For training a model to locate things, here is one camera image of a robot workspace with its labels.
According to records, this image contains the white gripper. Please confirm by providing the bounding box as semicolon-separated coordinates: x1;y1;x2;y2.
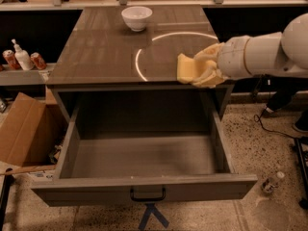
192;36;250;89

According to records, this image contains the yellow sponge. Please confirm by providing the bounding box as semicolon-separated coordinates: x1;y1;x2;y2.
177;54;213;84

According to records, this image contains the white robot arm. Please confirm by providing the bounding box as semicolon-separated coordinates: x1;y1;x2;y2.
192;13;308;88

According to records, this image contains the grey cabinet with counter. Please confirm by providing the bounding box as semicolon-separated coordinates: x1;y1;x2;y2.
47;6;232;123

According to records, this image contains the open grey top drawer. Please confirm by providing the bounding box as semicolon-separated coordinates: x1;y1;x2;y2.
32;104;257;206

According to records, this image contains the white ceramic bowl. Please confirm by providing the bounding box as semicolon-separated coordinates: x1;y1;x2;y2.
121;6;153;32

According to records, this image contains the clear plastic bottle on floor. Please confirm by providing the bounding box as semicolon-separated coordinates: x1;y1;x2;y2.
261;171;285;194

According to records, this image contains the black metal stand right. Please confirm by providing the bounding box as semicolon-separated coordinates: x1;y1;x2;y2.
294;138;308;210

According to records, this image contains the red soda can right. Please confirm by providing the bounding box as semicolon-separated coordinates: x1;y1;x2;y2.
30;52;47;70

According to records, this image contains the red soda can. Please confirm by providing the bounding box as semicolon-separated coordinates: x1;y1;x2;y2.
30;52;47;70
2;50;20;70

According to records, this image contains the wooden stick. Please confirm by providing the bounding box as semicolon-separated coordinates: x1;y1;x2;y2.
0;165;56;176

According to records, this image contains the white soap pump bottle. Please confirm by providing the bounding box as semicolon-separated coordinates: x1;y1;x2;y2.
12;39;34;71

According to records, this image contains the brown cardboard box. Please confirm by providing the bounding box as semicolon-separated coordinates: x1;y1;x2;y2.
0;92;66;167

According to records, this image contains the red soda can left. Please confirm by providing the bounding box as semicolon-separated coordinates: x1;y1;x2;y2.
2;50;20;70

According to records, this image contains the grey low shelf ledge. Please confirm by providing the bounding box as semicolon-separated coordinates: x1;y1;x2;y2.
0;64;55;86

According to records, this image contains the black cable on floor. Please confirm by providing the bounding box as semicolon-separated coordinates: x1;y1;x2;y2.
253;110;297;141

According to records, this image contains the black drawer handle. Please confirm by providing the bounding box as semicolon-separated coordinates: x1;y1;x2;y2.
130;188;167;202

